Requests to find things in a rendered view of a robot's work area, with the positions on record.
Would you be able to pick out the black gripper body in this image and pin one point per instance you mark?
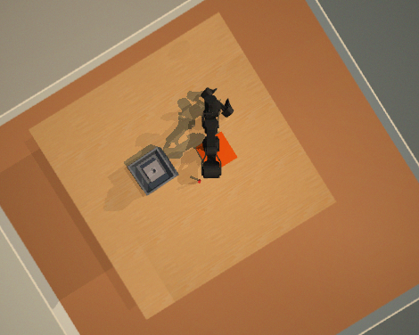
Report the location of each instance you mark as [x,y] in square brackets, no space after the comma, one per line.
[226,111]

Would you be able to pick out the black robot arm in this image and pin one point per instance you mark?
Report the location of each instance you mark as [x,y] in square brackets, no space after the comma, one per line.
[210,168]

